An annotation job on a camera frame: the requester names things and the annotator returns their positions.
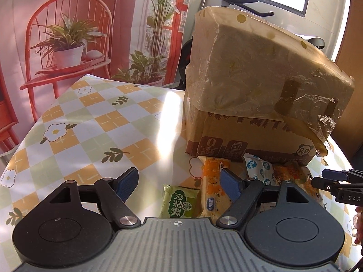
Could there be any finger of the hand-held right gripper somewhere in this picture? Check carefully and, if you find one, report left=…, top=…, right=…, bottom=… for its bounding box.
left=321, top=169, right=363, bottom=181
left=310, top=177, right=363, bottom=191

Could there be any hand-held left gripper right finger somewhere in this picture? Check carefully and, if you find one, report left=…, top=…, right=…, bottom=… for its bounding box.
left=216, top=168, right=316, bottom=229

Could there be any long orange snack packet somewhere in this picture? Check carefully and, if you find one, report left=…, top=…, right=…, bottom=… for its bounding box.
left=200, top=157, right=233, bottom=218

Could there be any printed wall backdrop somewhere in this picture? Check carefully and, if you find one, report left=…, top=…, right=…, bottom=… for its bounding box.
left=0, top=0, right=194, bottom=160

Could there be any plastic-lined cardboard box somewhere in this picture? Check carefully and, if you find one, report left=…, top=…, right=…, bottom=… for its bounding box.
left=184, top=5, right=356, bottom=166

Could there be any wide orange snack packet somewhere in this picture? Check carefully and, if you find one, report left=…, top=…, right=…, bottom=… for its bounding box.
left=273, top=163, right=323, bottom=202

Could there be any checked floral tablecloth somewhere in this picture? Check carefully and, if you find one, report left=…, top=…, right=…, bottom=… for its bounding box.
left=0, top=74, right=363, bottom=262

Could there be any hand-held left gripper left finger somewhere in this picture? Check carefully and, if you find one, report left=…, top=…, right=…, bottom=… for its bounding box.
left=42, top=167, right=142, bottom=230

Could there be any person's right hand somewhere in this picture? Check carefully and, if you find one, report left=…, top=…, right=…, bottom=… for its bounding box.
left=352, top=204, right=363, bottom=246

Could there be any black exercise bike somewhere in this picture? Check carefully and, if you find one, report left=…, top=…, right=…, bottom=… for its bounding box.
left=173, top=0, right=325, bottom=92

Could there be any wooden panel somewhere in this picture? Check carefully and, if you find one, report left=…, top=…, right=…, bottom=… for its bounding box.
left=334, top=3, right=363, bottom=163

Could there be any white blue-print snack packet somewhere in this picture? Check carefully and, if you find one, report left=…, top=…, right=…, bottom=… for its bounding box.
left=244, top=153, right=277, bottom=186

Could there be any light green snack packet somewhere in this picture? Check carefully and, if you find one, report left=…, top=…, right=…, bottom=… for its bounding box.
left=159, top=184, right=202, bottom=219

